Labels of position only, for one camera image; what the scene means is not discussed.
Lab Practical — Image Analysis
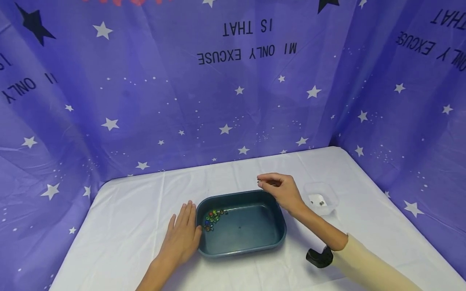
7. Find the person's left hand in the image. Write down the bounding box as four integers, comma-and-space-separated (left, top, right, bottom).
156, 200, 203, 267

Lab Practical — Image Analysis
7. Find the person's right hand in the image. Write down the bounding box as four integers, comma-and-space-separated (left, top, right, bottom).
257, 173, 309, 217

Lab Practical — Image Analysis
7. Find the person's left forearm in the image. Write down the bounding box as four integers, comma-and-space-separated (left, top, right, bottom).
135, 257, 180, 291

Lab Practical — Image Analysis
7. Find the person's right forearm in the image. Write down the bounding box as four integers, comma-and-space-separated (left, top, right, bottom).
291, 203, 425, 291

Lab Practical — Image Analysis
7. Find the pile of coloured glass beads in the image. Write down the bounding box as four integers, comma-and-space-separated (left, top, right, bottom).
203, 209, 229, 232

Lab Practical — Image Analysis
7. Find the dark teal plastic tray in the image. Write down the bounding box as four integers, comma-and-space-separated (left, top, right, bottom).
196, 190, 288, 258

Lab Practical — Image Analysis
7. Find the clear plastic square cup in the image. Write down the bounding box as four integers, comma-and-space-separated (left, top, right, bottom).
303, 182, 339, 216

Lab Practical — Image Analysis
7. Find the black wrist band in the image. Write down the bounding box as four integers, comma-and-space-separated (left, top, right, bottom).
306, 246, 335, 269

